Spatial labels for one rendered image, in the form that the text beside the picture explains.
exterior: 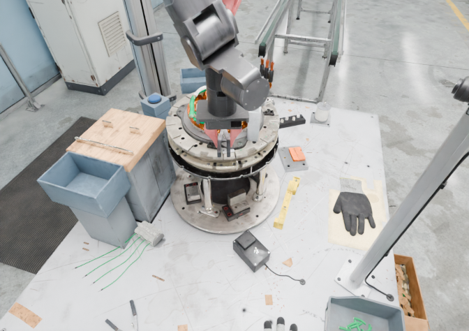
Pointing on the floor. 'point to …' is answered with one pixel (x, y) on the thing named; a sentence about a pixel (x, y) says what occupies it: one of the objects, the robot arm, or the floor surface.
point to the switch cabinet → (82, 30)
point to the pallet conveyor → (336, 17)
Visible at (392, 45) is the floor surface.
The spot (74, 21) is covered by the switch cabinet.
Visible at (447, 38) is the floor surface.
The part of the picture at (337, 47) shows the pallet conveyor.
